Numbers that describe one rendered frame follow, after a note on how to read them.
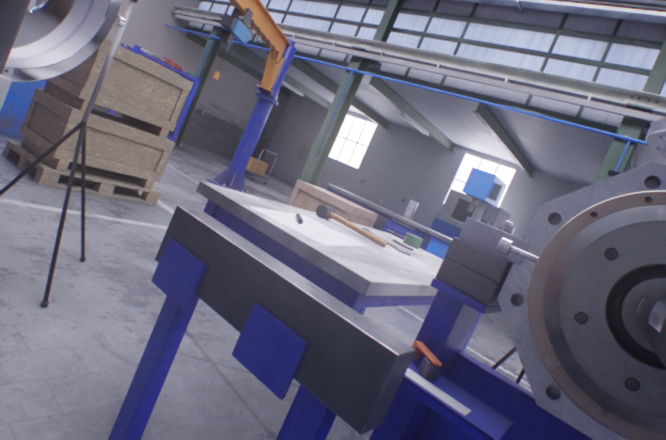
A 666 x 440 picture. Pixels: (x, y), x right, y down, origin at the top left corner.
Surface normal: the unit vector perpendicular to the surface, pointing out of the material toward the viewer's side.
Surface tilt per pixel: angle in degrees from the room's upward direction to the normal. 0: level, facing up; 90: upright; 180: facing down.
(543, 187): 90
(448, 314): 90
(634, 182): 90
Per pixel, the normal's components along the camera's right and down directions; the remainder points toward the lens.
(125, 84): 0.80, 0.37
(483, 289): -0.53, -0.18
